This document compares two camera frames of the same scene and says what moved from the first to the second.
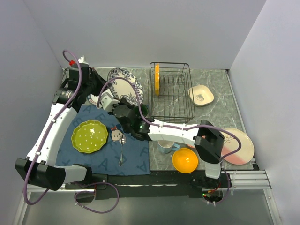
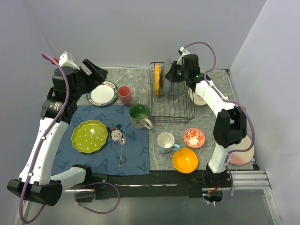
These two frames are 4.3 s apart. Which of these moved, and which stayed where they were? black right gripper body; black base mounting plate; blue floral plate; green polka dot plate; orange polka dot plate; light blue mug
Moved: blue floral plate; black right gripper body
Stayed: black base mounting plate; light blue mug; orange polka dot plate; green polka dot plate
